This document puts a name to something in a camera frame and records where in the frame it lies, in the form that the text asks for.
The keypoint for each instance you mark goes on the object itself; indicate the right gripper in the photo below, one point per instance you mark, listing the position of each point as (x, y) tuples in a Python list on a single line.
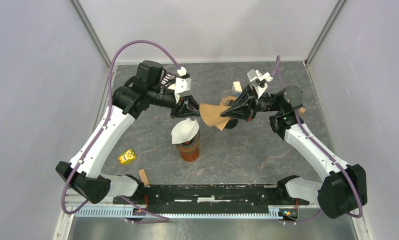
[(246, 106)]

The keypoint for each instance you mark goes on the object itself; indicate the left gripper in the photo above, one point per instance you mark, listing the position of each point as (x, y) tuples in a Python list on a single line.
[(186, 107)]

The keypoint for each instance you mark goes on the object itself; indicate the single brown paper filter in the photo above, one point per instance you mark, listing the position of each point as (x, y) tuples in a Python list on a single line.
[(211, 115)]

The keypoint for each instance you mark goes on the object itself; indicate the white paper coffee filter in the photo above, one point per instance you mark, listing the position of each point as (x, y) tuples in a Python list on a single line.
[(184, 131)]

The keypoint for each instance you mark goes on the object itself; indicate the dark red black dripper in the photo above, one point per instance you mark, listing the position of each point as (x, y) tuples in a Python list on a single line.
[(232, 123)]

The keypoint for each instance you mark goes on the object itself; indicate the clear glass dripper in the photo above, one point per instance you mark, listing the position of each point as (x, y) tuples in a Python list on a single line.
[(229, 94)]

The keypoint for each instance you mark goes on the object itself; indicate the wooden ring holder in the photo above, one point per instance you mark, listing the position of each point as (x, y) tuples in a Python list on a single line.
[(227, 102)]

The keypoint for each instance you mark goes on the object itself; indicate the dark glass dripper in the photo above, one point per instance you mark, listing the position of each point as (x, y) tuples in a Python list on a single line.
[(190, 143)]

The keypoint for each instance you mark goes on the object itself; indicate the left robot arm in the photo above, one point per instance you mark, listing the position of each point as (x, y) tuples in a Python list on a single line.
[(151, 85)]

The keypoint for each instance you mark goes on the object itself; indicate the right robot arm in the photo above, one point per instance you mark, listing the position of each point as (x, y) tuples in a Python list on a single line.
[(342, 189)]

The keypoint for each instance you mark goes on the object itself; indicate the coffee filter box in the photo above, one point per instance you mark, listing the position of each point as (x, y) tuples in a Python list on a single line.
[(168, 80)]

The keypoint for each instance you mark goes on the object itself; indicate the amber glass carafe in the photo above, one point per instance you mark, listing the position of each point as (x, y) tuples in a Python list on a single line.
[(189, 154)]

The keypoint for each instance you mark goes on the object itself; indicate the small wooden cube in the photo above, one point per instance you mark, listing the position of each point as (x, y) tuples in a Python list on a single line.
[(301, 110)]

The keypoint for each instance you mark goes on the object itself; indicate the yellow toy figure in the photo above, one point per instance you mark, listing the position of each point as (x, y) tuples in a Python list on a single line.
[(127, 157)]

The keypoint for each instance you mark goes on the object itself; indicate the wooden rectangular block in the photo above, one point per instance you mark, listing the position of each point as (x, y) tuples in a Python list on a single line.
[(143, 177)]

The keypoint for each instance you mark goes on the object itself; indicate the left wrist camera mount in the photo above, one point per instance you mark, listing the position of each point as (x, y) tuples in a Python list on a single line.
[(183, 84)]

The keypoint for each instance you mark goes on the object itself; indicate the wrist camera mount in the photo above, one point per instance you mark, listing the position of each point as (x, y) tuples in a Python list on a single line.
[(183, 84), (259, 81)]

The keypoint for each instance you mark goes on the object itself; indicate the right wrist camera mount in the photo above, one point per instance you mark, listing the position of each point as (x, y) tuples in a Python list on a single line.
[(259, 81)]

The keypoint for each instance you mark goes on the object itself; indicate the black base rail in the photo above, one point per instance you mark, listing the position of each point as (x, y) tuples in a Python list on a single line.
[(212, 198)]

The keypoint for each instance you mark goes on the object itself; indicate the white slotted cable duct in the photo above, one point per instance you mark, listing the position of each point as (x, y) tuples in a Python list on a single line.
[(128, 211)]

